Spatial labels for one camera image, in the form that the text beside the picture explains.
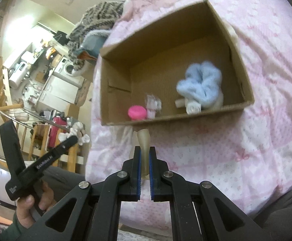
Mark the person's left hand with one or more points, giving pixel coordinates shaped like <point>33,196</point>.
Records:
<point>25,205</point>

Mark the wooden frame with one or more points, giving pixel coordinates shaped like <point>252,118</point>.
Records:
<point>72,153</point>

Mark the grey patterned knit blanket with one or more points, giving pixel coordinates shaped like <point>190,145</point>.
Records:
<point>100,12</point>

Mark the pink printed bed blanket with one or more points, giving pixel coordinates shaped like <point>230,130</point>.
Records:
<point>261,55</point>

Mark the white socks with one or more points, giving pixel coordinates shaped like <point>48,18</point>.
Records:
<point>193,108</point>

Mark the white kitchen cabinet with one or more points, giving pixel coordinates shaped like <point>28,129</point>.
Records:
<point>60,87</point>

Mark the white cloth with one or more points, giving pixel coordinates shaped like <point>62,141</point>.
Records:
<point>232,32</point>

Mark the teal fur-trimmed jacket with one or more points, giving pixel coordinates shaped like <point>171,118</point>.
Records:
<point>93,42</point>

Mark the pink makeup sponge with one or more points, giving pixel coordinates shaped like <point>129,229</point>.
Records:
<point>137,112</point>

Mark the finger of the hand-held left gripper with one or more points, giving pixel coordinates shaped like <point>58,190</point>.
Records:
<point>67,145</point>

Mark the clear plastic packet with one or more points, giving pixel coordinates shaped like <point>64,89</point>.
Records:
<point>152,105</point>

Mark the black hanging bag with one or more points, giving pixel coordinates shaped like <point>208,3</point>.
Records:
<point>60,36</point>

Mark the white washing machine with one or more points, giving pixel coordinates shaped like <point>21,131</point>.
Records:
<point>69,67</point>

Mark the person's right trouser leg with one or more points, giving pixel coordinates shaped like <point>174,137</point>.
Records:
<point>286,213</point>

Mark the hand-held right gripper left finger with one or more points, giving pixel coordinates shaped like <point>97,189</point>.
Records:
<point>139,175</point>

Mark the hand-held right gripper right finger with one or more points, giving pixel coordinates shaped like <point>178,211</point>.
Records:
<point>151,175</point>

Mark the pink suitcase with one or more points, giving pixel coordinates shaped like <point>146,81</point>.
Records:
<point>57,128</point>

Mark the brown cardboard box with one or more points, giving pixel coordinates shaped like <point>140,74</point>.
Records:
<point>161,75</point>

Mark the person's left forearm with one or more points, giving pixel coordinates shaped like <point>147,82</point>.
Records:
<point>17,231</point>

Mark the blue fluffy socks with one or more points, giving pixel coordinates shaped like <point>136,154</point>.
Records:
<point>201,80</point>

